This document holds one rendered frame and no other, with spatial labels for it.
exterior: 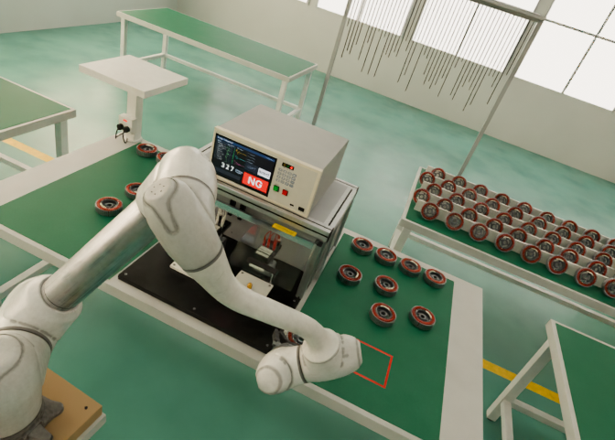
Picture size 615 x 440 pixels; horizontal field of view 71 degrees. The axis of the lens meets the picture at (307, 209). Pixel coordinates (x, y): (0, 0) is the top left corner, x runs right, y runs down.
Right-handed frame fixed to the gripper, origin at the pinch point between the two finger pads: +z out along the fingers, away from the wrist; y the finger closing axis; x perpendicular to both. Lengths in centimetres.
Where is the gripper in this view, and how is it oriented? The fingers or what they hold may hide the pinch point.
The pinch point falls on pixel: (300, 339)
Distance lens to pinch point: 158.2
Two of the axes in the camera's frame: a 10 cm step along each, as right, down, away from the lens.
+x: -4.2, 9.1, 0.4
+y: -8.9, -4.2, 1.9
